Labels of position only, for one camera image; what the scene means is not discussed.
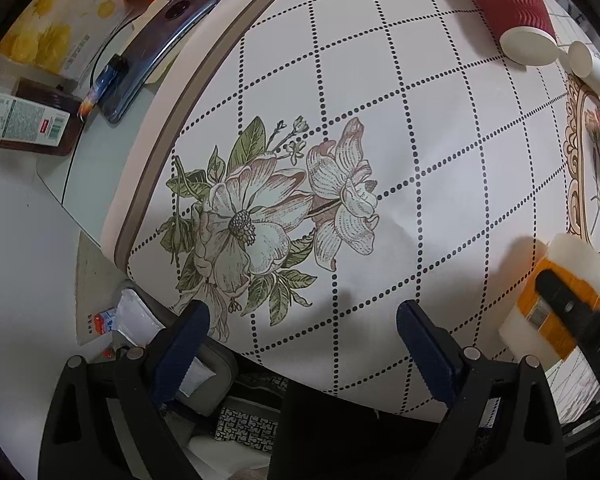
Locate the white printed mug upper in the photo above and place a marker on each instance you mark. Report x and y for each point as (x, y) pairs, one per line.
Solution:
(585, 64)

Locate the orange and white cup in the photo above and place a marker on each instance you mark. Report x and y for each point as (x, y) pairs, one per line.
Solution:
(567, 275)

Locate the yellow patterned snack bag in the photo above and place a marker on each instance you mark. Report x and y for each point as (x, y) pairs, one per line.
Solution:
(62, 37)

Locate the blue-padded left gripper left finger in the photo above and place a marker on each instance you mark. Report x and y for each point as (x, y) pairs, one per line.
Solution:
(80, 440)

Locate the dark brown box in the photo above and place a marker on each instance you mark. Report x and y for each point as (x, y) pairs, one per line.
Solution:
(50, 96)

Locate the blue lighter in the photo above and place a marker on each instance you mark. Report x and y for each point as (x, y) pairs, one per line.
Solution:
(113, 72)

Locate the green white medicine box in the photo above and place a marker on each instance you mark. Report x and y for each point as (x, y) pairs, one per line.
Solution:
(32, 123)

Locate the purple smartphone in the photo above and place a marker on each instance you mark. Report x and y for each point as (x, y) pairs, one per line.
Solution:
(153, 43)

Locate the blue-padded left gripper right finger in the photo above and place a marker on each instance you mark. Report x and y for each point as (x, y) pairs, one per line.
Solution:
(500, 420)

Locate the floral checked tablecloth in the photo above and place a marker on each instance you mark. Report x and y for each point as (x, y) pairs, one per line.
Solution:
(307, 165)

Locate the grey open bag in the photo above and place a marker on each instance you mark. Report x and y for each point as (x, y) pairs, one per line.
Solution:
(209, 383)

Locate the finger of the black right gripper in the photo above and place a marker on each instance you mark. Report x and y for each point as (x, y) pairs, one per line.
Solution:
(581, 321)

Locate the red ribbed paper cup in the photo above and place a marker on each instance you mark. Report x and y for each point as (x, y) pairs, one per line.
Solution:
(523, 30)

